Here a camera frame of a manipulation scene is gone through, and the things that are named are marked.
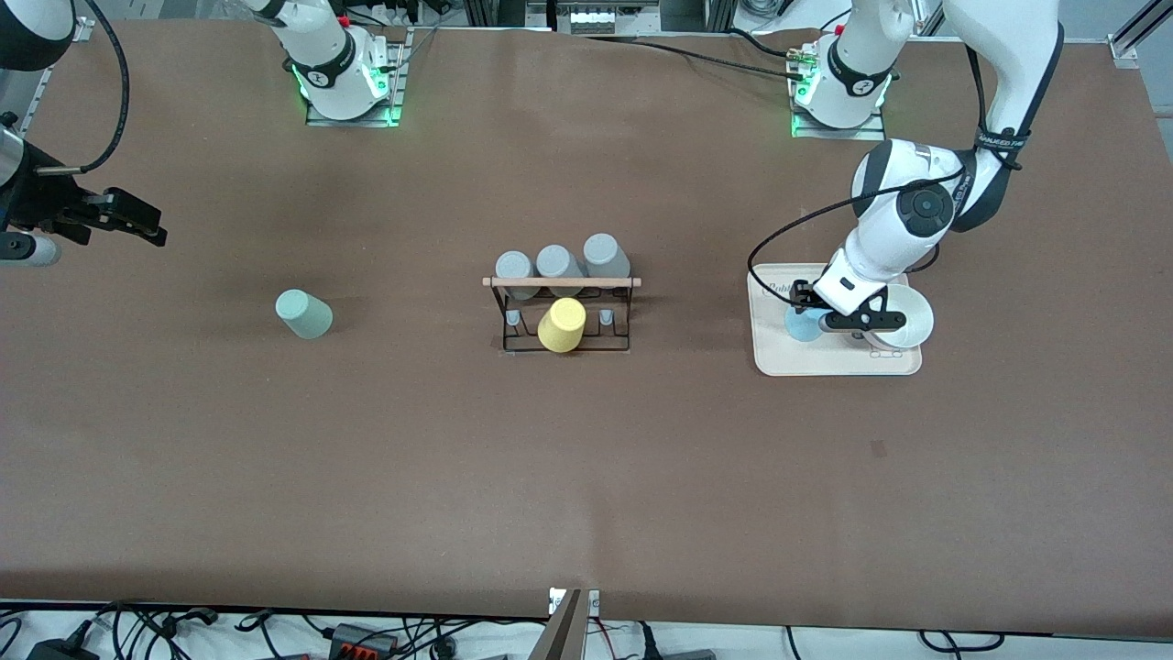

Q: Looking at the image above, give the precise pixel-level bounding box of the light blue cup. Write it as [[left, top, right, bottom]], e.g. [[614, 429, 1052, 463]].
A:
[[785, 307, 827, 344]]

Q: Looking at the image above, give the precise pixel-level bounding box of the mint green cup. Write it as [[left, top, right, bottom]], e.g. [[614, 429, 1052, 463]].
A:
[[275, 289, 334, 341]]

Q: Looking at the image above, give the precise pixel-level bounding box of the beige rectangular tray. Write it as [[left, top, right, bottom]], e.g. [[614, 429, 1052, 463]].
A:
[[747, 262, 924, 378]]

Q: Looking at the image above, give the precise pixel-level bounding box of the white bowl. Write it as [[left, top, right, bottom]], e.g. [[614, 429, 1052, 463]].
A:
[[861, 283, 936, 351]]

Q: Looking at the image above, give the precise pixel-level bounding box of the pale grey cup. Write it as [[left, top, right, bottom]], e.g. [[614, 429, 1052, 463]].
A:
[[583, 233, 632, 281], [495, 250, 540, 302], [535, 244, 586, 296]]

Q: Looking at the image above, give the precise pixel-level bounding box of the yellow cup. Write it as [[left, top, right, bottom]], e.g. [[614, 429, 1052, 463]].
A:
[[537, 297, 587, 355]]

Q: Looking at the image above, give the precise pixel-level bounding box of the white power strip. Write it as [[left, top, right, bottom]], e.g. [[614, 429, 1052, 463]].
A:
[[554, 0, 663, 36]]

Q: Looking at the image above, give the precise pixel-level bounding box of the orange black connector block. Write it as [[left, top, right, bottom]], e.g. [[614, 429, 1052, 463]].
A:
[[328, 623, 401, 660]]

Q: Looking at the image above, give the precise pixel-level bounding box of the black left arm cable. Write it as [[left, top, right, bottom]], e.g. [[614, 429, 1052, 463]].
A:
[[747, 46, 1025, 313]]

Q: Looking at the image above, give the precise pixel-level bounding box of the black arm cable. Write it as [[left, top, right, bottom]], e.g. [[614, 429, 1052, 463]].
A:
[[35, 0, 132, 175], [747, 46, 1025, 313]]

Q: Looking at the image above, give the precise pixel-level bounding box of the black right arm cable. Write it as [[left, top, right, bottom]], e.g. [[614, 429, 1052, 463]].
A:
[[35, 0, 132, 175]]

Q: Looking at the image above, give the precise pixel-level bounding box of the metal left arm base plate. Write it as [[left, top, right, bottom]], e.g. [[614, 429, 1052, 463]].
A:
[[789, 41, 888, 142]]

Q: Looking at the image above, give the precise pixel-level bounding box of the black wire cup rack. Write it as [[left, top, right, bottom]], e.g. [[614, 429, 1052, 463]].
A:
[[482, 273, 642, 357]]

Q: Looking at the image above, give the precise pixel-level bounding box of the black base cable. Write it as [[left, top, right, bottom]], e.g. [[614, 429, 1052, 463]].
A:
[[729, 26, 807, 61], [582, 33, 807, 83]]

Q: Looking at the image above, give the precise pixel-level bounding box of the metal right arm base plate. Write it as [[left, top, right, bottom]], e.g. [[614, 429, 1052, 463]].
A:
[[304, 27, 410, 128]]

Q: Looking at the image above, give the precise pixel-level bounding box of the black cable loop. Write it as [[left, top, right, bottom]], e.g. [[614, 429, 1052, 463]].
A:
[[916, 629, 1006, 655]]

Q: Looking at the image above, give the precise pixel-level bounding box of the tangled black cable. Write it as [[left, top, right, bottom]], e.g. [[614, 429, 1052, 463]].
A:
[[0, 600, 223, 660]]

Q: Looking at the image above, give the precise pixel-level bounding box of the grey metal post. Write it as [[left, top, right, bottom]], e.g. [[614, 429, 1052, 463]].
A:
[[527, 588, 587, 660]]

